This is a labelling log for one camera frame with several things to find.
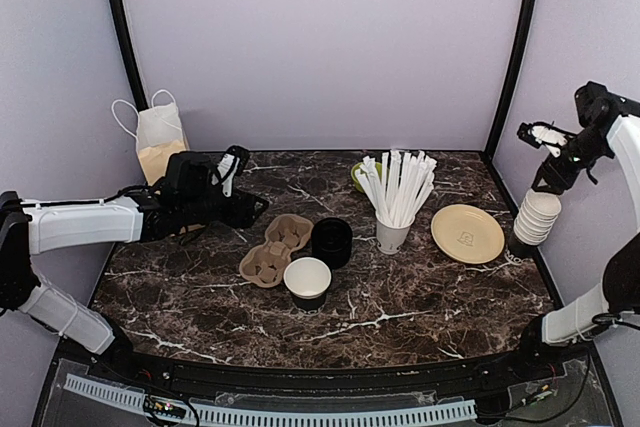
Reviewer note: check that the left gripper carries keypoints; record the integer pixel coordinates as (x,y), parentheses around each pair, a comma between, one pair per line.
(241,214)

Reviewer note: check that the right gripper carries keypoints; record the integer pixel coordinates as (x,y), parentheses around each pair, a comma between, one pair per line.
(553,173)

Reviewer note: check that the stack of paper cups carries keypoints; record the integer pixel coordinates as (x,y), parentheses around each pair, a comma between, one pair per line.
(535,219)

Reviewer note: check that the brown pulp cup carrier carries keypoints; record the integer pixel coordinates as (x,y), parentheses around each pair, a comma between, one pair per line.
(264,264)

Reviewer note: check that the stack of black lids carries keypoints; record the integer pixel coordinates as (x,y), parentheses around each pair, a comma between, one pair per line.
(331,242)

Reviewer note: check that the black paper coffee cup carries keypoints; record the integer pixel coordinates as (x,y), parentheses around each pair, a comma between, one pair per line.
(308,280)

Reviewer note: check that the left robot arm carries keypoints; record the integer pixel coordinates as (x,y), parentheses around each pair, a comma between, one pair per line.
(195,190)

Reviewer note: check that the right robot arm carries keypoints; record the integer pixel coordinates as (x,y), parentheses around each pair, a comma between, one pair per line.
(591,251)

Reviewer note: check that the beige plate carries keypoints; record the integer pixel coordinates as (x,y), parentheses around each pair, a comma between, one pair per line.
(467,234)

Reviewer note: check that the brown paper bag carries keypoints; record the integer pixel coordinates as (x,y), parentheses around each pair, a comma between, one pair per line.
(158,135)

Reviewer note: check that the bundle of white wrapped straws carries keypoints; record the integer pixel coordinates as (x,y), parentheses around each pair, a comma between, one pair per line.
(398,184)

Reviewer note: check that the white cup holding straws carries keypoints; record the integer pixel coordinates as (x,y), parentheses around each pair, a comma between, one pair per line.
(390,234)

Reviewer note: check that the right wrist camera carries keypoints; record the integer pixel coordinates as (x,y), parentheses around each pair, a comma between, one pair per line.
(542,134)

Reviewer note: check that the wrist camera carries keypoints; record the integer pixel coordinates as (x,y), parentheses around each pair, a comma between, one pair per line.
(232,164)
(542,134)

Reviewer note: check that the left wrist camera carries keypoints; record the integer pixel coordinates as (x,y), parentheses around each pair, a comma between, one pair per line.
(232,164)

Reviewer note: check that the right black frame post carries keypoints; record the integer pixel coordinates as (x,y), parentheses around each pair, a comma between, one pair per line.
(516,57)

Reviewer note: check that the black frame post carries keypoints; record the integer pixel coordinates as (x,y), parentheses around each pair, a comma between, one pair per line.
(119,19)
(516,57)

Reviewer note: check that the left black frame post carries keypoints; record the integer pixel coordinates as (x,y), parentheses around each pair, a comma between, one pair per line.
(119,19)

